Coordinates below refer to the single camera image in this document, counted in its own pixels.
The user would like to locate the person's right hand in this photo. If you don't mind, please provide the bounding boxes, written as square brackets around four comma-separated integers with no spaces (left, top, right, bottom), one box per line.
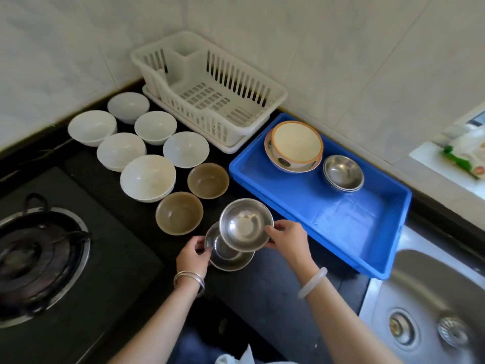
[264,220,319,274]

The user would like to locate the person's left hand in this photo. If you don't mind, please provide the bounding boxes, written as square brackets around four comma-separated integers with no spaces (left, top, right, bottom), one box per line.
[176,236,213,279]

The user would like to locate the stainless steel bowl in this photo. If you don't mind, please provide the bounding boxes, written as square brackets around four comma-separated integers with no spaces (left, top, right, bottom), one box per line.
[219,198,274,253]
[325,178,365,194]
[205,222,255,272]
[323,154,365,191]

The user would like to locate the person's left forearm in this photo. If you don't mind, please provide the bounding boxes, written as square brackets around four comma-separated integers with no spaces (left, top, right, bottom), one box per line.
[108,280,205,364]

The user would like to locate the person's right forearm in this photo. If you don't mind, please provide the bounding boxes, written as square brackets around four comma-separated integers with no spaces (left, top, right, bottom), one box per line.
[296,261,404,364]

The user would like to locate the silver wrist bangles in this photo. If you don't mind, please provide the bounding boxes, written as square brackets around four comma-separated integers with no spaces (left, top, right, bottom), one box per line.
[173,270,206,298]

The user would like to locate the brown ceramic bowl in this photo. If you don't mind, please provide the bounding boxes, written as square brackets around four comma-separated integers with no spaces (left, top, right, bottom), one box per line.
[187,163,230,200]
[155,192,204,236]

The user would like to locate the white jade bangle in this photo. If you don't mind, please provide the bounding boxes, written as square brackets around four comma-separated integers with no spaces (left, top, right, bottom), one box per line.
[297,267,328,300]

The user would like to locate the blue plastic tray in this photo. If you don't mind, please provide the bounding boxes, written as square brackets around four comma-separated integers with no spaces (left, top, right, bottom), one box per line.
[229,113,413,281]

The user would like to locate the patterned ceramic bowl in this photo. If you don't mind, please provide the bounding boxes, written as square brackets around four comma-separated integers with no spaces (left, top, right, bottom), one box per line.
[264,129,324,174]

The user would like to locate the black glass gas stove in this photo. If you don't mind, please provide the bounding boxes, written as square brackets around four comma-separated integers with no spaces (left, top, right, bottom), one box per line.
[0,167,166,364]

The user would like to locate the group of white bowls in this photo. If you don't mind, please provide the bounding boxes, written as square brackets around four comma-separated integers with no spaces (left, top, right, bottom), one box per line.
[68,92,210,203]

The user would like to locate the cream bowl with orange rim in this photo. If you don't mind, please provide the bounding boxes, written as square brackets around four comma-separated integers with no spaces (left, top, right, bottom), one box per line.
[271,121,324,165]

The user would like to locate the white plastic bag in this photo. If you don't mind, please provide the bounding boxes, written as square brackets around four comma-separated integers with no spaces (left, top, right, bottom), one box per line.
[215,344,300,364]

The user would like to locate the sink drain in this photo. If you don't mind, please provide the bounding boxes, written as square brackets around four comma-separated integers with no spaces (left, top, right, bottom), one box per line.
[388,308,420,351]

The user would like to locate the white plastic dish rack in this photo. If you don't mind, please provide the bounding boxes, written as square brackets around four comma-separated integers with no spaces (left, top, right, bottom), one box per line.
[130,31,288,147]

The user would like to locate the black stove burner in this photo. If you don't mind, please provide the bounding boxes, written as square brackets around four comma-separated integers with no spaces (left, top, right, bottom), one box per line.
[0,193,92,329]

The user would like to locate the stainless steel sink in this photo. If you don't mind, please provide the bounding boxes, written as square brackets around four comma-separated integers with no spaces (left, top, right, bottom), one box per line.
[358,223,485,364]

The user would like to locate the metal sink strainer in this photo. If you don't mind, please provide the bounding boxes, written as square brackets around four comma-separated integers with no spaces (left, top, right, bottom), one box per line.
[437,316,471,349]

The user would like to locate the green and white plastic packet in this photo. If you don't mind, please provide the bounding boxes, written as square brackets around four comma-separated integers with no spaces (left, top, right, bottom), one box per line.
[443,125,485,181]

